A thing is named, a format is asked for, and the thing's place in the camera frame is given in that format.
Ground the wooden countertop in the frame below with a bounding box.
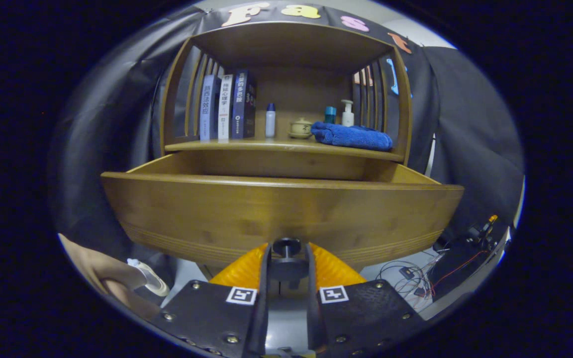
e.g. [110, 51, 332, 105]
[165, 137, 405, 162]

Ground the beige lidded teacup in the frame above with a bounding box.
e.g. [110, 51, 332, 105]
[288, 117, 313, 139]

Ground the white smartphone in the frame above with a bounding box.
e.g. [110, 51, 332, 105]
[126, 258, 170, 297]

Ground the wooden cabinet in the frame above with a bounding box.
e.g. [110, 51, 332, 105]
[160, 21, 413, 166]

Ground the folded blue towel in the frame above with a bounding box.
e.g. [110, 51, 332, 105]
[310, 121, 393, 152]

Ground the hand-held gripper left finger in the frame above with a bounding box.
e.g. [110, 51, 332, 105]
[148, 243, 272, 358]

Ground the light blue book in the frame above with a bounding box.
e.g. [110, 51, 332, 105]
[199, 75, 222, 141]

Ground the black floor cable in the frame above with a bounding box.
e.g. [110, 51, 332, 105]
[376, 259, 434, 299]

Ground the white book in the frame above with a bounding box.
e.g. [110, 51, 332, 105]
[217, 74, 234, 140]

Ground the dark blue book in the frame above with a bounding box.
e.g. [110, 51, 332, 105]
[231, 70, 257, 139]

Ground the black device with orange tip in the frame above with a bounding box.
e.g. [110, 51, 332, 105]
[433, 215, 500, 264]

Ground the black backdrop cloth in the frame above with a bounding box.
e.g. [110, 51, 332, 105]
[50, 2, 525, 264]

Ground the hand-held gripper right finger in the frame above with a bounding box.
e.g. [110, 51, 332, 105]
[305, 243, 429, 358]

